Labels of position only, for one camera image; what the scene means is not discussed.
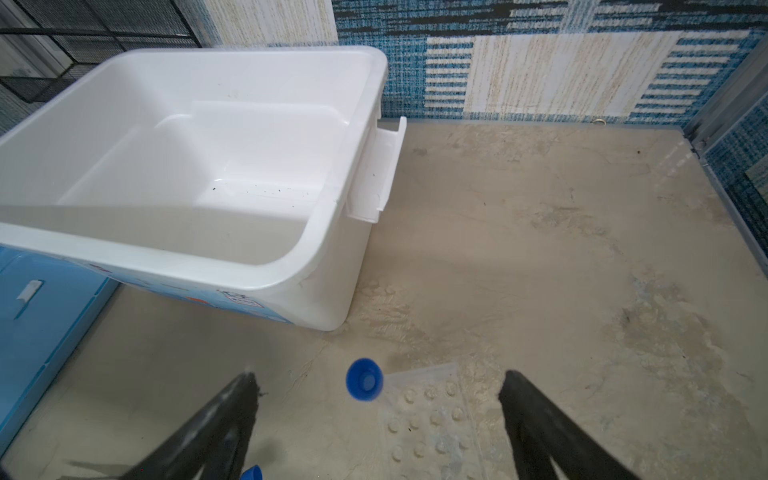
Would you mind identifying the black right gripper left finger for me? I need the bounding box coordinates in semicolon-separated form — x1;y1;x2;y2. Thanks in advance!
121;372;260;479

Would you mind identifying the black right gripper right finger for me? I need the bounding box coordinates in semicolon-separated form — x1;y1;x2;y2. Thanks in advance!
498;370;637;479

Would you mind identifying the blue-capped test tube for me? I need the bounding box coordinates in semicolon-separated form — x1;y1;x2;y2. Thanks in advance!
240;465;264;480
345;358;384;402

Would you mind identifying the clear dimpled test tube rack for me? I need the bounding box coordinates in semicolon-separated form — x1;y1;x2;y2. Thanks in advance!
378;363;487;479

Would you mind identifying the blue plastic bin lid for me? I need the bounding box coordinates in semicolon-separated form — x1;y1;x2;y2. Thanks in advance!
1;247;118;452

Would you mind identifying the white plastic storage bin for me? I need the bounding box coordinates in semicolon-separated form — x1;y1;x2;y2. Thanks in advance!
1;46;407;331

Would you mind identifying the black wire shelf rack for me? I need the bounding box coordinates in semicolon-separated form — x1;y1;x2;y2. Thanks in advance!
1;0;202;133

